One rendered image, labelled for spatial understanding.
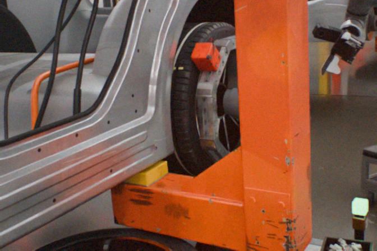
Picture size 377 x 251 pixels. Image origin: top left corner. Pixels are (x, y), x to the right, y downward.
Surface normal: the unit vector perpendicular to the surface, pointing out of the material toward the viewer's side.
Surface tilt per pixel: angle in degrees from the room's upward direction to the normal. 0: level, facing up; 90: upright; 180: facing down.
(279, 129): 90
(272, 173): 90
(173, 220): 90
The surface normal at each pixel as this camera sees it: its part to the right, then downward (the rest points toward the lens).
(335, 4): 0.15, 0.19
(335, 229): -0.07, -0.97
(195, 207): -0.51, 0.23
